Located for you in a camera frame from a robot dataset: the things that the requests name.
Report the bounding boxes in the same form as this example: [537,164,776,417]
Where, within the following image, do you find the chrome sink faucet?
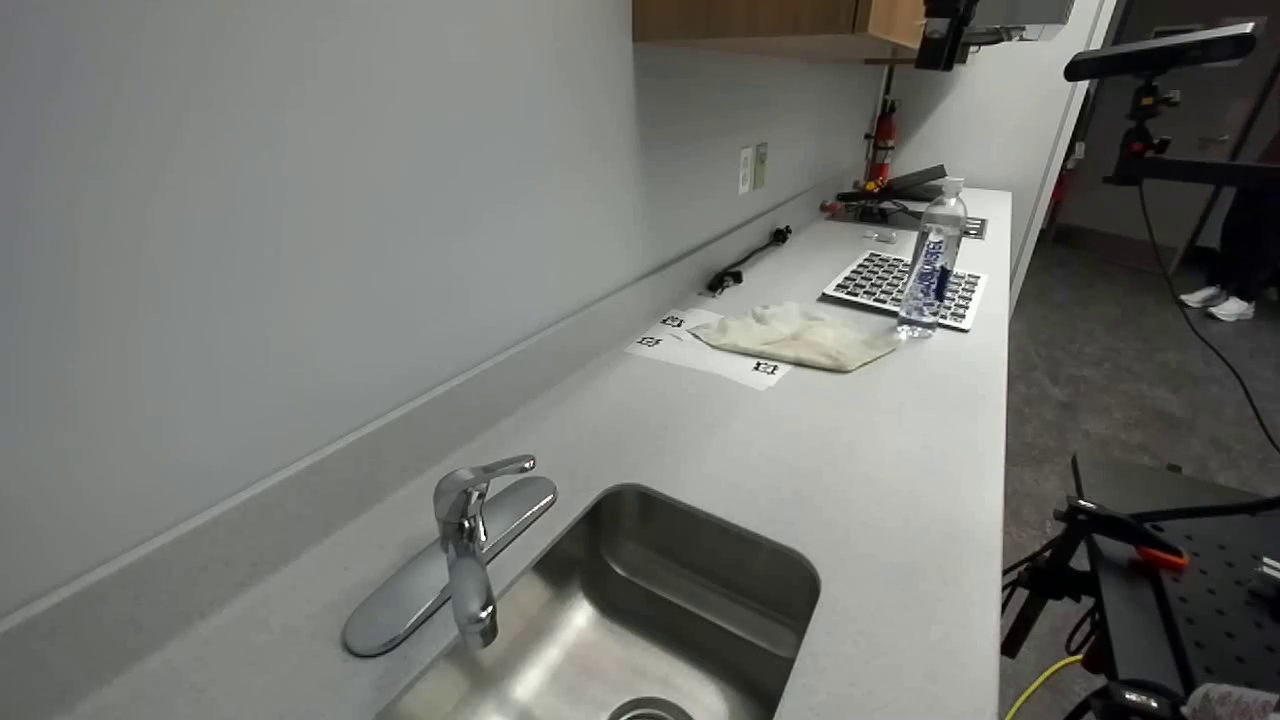
[339,456,555,662]

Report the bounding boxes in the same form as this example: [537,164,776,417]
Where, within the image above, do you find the white paper sheet with markers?
[628,310,790,391]

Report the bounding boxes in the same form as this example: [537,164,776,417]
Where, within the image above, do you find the black rod on counter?
[706,223,792,298]

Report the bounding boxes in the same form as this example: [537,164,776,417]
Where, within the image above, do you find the white crumpled cloth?
[692,305,896,377]

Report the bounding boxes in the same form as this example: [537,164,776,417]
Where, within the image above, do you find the stainless steel sink basin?
[378,484,821,720]

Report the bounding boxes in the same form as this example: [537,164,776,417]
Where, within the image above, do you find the black white checkerboard calibration board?
[826,252,984,332]

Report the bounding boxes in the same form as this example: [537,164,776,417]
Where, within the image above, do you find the clear plastic water bottle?
[902,227,962,332]

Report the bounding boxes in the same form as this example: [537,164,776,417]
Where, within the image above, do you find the red black clamp stand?
[866,65,896,194]

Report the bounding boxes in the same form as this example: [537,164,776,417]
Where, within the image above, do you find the pile of dark tools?
[821,164,989,239]

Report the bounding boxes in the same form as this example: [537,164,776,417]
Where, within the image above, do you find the white sneakers of person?
[1181,283,1255,325]

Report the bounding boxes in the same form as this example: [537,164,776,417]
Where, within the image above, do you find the black robot cart table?
[1002,456,1280,720]

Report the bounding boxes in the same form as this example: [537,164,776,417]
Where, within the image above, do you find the white wall outlet plate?
[738,142,769,195]

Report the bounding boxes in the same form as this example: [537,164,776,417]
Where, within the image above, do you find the wooden wall cabinet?
[634,0,923,60]

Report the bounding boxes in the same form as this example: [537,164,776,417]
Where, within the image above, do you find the yellow cable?
[1002,647,1091,720]

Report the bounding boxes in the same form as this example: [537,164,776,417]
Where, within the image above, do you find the black camera on tripod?
[1063,20,1276,188]

